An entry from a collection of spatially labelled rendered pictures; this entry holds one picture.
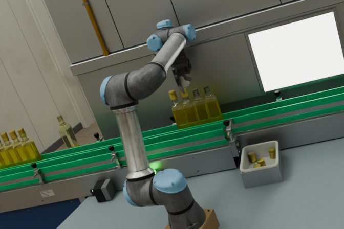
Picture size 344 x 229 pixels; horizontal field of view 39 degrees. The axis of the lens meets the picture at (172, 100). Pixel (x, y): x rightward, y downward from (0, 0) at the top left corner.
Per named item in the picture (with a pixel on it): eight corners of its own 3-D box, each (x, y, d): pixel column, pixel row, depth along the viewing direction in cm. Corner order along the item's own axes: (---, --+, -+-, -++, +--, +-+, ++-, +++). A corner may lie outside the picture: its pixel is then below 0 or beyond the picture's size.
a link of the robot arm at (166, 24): (151, 26, 225) (159, 20, 232) (159, 48, 229) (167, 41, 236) (166, 23, 222) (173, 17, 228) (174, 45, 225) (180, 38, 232)
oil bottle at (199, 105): (216, 131, 249) (203, 94, 242) (215, 136, 244) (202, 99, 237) (206, 134, 251) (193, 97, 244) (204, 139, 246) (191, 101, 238)
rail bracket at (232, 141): (237, 132, 239) (230, 110, 235) (235, 149, 224) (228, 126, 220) (232, 133, 240) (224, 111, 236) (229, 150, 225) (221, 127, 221)
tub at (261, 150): (282, 155, 232) (278, 139, 229) (283, 181, 212) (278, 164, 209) (246, 161, 237) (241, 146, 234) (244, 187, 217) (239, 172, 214)
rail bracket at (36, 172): (47, 182, 263) (37, 161, 258) (42, 189, 256) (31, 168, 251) (41, 183, 264) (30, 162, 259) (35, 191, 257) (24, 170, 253)
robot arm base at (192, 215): (197, 235, 185) (188, 215, 181) (164, 234, 193) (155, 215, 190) (211, 208, 197) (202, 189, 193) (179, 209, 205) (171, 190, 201)
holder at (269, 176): (282, 150, 237) (278, 136, 234) (283, 181, 212) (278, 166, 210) (248, 156, 242) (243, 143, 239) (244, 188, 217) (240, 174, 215)
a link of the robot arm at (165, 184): (187, 212, 183) (173, 183, 179) (157, 213, 190) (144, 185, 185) (197, 191, 193) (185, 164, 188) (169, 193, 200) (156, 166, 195)
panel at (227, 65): (349, 72, 236) (335, 5, 224) (350, 74, 233) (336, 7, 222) (176, 112, 263) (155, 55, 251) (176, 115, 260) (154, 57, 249)
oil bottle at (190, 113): (205, 133, 251) (192, 97, 244) (204, 139, 246) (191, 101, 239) (195, 136, 253) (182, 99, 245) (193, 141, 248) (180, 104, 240)
